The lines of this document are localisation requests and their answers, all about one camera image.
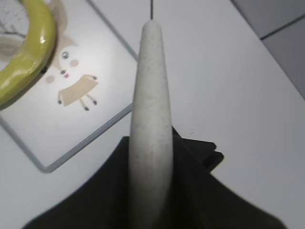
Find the white-handled kitchen knife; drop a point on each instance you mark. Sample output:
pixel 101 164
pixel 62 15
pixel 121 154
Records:
pixel 150 162

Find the yellow plastic banana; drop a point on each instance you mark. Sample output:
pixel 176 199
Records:
pixel 34 54

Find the white grey-rimmed cutting board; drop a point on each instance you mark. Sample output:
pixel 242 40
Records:
pixel 85 88

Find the black knife stand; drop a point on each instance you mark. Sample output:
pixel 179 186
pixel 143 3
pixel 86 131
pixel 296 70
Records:
pixel 197 200

